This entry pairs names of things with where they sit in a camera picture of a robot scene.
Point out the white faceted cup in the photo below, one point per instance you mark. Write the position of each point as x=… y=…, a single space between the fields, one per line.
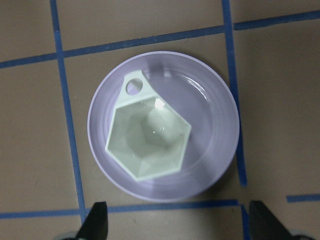
x=147 y=137

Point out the lavender round plate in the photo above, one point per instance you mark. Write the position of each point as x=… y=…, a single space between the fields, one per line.
x=200 y=96

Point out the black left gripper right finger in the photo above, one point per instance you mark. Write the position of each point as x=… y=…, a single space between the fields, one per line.
x=263 y=225

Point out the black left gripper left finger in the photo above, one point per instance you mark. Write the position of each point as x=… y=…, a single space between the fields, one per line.
x=95 y=226

